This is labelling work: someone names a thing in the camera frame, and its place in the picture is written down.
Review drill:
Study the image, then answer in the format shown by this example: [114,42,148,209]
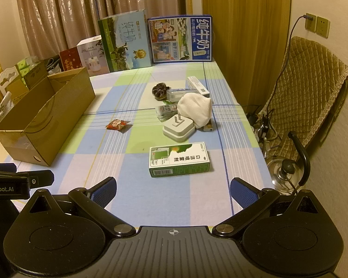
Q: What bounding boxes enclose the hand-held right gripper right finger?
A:
[212,177,322,237]

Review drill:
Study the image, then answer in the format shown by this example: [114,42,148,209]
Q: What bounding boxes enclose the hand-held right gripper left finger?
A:
[25,177,137,237]

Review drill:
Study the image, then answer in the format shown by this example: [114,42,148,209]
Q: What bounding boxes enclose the brown cardboard box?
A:
[0,67,96,167]

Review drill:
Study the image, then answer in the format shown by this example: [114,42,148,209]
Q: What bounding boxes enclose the red snack packet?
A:
[106,119,131,133]

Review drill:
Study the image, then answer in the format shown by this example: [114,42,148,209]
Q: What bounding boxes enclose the green white spray box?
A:
[149,143,211,178]

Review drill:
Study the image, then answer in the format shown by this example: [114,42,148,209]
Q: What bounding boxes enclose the white power adapter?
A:
[162,114,197,143]

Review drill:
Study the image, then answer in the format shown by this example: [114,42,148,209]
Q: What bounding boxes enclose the white cloth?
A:
[177,93,214,129]

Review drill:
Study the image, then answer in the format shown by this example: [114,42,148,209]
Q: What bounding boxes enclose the clear grey snack packet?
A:
[155,104,181,122]

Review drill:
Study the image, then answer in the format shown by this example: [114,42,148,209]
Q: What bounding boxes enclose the white blue carton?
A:
[187,76,211,98]

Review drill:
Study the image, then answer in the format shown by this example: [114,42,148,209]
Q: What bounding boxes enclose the steel kettle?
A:
[264,131,311,195]

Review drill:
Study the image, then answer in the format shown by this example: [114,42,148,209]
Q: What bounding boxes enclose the white plastic bag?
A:
[0,91,13,123]

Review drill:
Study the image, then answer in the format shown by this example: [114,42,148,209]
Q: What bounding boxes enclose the checked tablecloth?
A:
[5,60,275,230]

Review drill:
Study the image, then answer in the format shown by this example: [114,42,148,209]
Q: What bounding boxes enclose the white chair back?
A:
[0,65,21,97]

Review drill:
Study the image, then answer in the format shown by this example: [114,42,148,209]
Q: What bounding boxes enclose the brown storage carton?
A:
[17,61,50,91]

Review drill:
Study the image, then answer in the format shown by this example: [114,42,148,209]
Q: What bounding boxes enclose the dark red gift box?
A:
[59,47,82,72]

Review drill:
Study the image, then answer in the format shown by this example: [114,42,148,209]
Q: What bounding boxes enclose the white humidifier box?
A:
[77,35,110,77]

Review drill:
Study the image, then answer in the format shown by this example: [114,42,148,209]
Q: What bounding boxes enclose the green milk carton box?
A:
[98,11,152,73]

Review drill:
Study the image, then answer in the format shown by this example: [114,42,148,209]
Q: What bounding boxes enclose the wooden door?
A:
[201,0,292,109]

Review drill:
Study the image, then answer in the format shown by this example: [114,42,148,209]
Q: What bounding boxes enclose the blue milk carton box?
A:
[147,15,214,63]

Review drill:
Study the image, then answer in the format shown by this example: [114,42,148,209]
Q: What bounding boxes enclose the brown patterned curtain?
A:
[14,0,203,62]

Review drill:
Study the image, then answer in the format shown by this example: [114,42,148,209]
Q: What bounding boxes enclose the tangle of floor cables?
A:
[246,104,277,152]

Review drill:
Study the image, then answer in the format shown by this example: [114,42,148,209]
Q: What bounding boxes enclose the wall socket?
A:
[304,13,330,38]

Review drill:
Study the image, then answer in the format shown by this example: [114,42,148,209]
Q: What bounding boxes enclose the purple charger cable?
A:
[265,13,313,113]

